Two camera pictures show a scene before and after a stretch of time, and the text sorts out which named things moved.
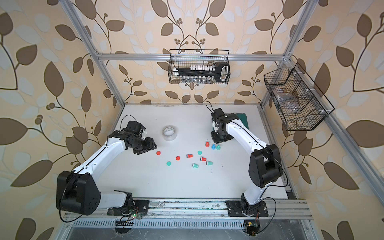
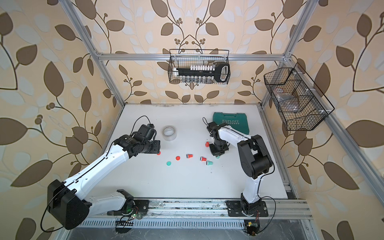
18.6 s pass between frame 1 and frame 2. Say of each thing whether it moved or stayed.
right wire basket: stayed
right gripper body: moved
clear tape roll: stayed
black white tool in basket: stayed
